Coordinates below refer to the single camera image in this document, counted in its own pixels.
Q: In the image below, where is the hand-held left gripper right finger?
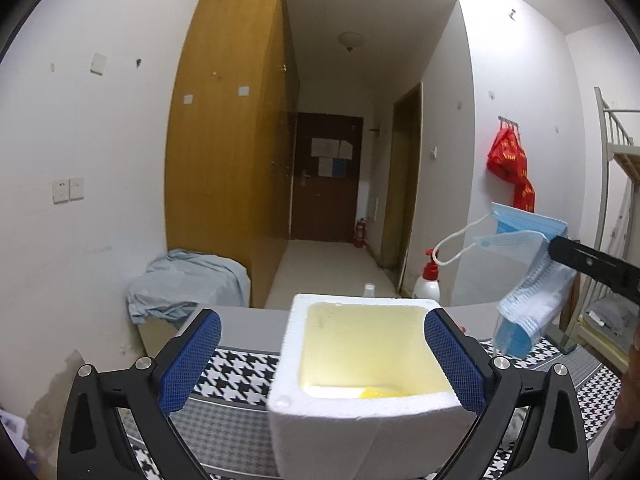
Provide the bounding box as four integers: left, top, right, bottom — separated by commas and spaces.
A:
424, 308, 589, 480

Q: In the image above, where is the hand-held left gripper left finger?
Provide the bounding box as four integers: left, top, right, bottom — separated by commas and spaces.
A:
56, 308, 222, 480

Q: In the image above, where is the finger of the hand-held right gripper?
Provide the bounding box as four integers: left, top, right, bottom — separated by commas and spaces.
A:
547, 236, 640, 306

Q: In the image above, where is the blue surgical face mask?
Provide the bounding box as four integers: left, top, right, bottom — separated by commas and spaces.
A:
432, 202, 576, 361

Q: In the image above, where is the white foam box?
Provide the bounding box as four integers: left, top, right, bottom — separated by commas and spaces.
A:
267, 294, 483, 480

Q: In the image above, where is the person's right forearm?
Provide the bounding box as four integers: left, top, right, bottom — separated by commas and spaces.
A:
614, 330, 640, 456

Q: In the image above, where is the houndstooth patterned mat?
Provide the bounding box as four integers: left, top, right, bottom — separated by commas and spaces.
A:
115, 337, 626, 480

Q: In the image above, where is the grey bedding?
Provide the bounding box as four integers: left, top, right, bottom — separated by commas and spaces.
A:
585, 295, 640, 356

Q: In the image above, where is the light blue crumpled cloth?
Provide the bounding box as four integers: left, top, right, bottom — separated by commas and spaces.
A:
126, 249, 251, 325

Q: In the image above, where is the yellow item in box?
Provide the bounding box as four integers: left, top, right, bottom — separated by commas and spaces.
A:
359, 385, 401, 400

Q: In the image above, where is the white spray bottle red nozzle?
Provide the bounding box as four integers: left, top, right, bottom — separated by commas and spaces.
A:
413, 249, 442, 302

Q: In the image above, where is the red hanging bag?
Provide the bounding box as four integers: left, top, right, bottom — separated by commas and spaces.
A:
487, 127, 536, 213

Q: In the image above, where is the white metal bunk bed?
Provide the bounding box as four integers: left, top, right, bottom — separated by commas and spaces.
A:
557, 86, 640, 376

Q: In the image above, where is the wooden side door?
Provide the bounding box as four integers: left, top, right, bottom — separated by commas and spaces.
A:
380, 82, 423, 293

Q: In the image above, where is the dark brown entrance door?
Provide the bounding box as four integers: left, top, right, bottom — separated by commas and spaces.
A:
290, 112, 364, 243

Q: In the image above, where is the wooden wardrobe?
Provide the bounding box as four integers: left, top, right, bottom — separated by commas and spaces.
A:
165, 0, 301, 308

